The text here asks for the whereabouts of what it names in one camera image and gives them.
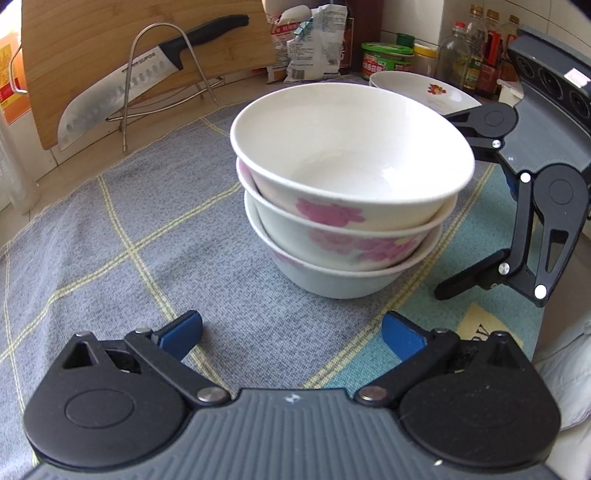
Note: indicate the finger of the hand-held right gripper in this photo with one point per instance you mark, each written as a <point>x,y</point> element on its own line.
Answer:
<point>480,274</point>
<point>466,123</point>

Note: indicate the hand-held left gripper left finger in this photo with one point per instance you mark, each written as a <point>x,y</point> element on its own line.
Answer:
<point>182,332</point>

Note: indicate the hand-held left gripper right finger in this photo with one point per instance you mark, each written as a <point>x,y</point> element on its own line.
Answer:
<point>401,337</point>

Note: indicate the stack of white plates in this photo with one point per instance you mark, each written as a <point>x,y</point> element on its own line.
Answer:
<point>425,90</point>

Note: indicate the white bowl pink flowers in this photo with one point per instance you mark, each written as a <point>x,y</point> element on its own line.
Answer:
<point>300,244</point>
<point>332,284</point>
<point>351,147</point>

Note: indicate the white plastic container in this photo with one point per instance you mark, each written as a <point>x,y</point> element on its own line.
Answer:
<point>509,93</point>

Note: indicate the grey teal checked mat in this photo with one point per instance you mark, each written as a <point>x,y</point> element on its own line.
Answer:
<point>138,277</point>

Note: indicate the yellow lid spice jar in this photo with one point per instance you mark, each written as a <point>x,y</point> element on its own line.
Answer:
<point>425,60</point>

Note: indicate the red label sauce bottle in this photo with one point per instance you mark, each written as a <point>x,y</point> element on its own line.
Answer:
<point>491,50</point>

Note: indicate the green label glass bottle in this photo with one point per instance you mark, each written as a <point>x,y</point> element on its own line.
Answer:
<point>475,46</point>

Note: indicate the green lid sauce jar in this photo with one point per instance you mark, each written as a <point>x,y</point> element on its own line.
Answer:
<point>385,60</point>

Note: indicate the small green cap bottle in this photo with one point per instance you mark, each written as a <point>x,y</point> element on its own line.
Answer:
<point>404,38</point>

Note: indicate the person's light clothing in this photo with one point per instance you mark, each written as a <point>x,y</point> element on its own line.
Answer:
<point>568,378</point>

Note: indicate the dark soy sauce bottle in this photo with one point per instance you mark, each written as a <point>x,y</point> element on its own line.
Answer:
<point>349,46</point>

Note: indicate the blue bag clip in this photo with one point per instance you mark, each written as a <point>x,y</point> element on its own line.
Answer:
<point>302,28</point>

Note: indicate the white orange seasoning bag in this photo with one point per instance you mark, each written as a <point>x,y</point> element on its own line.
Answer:
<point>278,39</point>

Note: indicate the orange liquid bottle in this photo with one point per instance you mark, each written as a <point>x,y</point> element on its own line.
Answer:
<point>11,92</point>

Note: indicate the wooden cutting board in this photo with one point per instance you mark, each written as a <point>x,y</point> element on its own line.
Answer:
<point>92,37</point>

